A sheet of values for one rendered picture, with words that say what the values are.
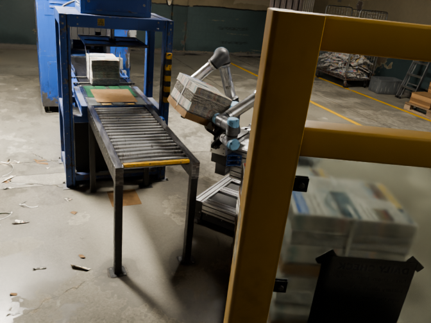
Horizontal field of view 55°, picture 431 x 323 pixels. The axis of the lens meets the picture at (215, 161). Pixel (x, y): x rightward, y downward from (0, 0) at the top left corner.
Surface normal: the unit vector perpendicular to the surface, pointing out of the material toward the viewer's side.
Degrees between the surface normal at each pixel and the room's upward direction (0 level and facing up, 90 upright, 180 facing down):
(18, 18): 90
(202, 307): 0
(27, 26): 90
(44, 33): 90
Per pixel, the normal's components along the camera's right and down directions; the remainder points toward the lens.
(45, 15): 0.38, 0.40
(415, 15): -0.92, 0.07
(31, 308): 0.10, -0.92
